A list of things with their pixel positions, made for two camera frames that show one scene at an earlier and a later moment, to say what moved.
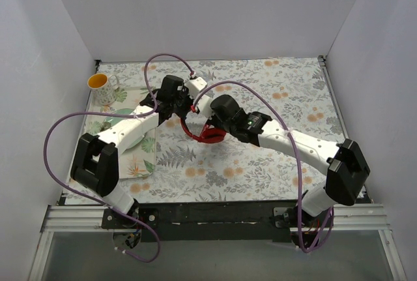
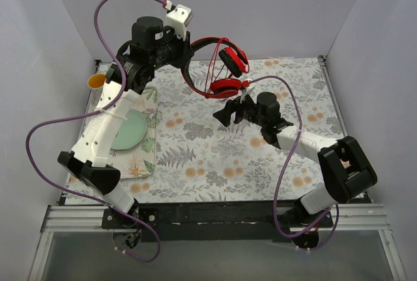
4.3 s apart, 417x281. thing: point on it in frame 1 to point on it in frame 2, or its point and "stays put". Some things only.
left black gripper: x=184 y=105 to x=186 y=50
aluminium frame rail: x=90 y=218 stays put
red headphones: x=209 y=135 to x=232 y=59
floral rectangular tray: x=139 y=162 stays put
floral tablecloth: x=231 y=130 stays put
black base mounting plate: x=211 y=221 stays put
